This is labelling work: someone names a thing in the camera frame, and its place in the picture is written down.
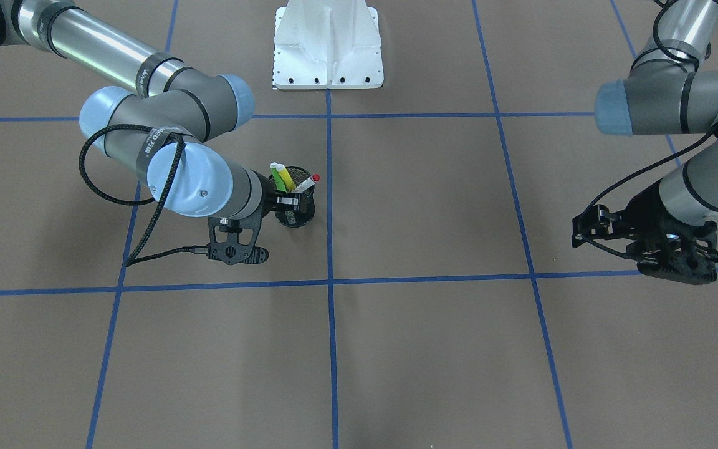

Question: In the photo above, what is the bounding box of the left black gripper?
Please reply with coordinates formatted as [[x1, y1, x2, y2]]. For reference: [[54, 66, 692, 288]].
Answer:
[[571, 183, 718, 259]]

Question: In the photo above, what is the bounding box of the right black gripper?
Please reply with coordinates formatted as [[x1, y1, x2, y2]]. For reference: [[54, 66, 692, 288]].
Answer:
[[263, 175, 313, 219]]

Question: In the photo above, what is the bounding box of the red whiteboard marker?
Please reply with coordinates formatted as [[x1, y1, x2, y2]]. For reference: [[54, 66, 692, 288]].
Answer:
[[292, 173, 321, 194]]

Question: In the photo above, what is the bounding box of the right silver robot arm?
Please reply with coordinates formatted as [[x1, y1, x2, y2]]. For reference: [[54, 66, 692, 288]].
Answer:
[[0, 1, 312, 220]]

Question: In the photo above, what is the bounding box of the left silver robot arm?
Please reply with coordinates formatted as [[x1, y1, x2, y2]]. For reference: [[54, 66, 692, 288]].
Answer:
[[571, 1, 718, 267]]

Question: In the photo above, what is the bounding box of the green highlighter pen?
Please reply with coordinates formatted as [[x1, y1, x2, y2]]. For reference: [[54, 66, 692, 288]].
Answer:
[[269, 162, 288, 193]]

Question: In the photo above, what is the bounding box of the yellow highlighter pen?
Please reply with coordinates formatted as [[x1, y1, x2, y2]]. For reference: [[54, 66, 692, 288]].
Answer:
[[276, 164, 297, 191]]

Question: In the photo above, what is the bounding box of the brown table mat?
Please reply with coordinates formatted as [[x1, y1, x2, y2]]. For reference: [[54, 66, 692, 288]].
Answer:
[[0, 1, 718, 448]]

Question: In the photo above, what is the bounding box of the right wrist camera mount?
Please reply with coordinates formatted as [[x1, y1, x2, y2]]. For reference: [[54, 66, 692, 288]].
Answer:
[[207, 212, 270, 266]]

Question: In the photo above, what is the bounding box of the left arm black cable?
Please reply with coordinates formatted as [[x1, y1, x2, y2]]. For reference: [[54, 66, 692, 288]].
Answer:
[[583, 0, 718, 216]]

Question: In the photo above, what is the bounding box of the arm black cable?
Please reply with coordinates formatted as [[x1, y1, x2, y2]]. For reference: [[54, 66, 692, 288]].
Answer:
[[78, 123, 213, 269], [583, 0, 718, 216]]

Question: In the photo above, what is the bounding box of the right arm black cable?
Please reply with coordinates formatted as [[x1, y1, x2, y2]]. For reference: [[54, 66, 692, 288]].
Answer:
[[78, 123, 213, 269]]

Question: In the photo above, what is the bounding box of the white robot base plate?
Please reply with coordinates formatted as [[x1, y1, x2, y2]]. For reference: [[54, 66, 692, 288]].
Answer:
[[272, 1, 385, 90]]

